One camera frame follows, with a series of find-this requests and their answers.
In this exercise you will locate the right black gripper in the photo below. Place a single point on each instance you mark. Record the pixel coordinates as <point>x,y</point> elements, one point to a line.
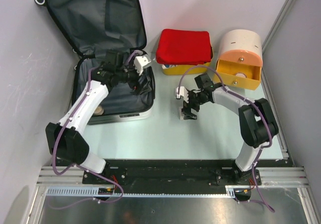
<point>186,109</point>

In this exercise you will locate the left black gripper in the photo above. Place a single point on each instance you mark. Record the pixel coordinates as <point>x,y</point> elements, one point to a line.
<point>140,88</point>

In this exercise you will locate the yellow plastic basket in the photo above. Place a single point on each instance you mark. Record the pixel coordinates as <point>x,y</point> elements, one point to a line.
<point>185,68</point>

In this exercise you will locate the red item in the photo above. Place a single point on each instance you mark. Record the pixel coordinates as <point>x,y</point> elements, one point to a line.
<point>172,37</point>

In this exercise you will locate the white round jar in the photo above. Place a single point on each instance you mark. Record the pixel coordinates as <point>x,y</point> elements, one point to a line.
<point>241,75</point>

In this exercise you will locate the round pastel drawer box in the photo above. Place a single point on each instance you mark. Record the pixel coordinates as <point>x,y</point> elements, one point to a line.
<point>240,51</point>

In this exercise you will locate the space print kids suitcase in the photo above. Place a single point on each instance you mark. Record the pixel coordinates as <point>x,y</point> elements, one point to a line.
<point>94,27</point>

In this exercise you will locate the small white barcode box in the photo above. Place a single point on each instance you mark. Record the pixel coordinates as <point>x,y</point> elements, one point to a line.
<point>181,113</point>

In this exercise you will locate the cream and teal knit sweater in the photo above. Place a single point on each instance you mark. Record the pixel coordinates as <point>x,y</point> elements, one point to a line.
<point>168,66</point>

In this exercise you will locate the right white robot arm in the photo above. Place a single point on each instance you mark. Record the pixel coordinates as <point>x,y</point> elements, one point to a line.
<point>257,123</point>

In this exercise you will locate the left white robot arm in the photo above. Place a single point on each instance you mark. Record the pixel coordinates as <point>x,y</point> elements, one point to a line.
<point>65,140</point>

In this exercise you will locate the round beige jar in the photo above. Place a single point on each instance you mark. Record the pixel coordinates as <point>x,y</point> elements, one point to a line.
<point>99,111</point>

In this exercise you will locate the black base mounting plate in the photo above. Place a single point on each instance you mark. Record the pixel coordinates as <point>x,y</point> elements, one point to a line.
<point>173,176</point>

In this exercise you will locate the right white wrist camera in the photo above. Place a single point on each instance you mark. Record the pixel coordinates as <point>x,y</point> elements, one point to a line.
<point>181,93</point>

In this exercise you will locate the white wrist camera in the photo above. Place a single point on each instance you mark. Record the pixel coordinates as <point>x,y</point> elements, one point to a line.
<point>181,93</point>
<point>141,63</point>

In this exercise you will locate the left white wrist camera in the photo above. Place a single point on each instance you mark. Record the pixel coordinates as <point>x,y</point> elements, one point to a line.
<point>141,63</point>

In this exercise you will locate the aluminium frame rail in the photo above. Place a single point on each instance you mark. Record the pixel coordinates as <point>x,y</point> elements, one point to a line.
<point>282,177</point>

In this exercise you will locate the white slotted cable duct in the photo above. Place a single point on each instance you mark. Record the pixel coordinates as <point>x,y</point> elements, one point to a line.
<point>103,192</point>

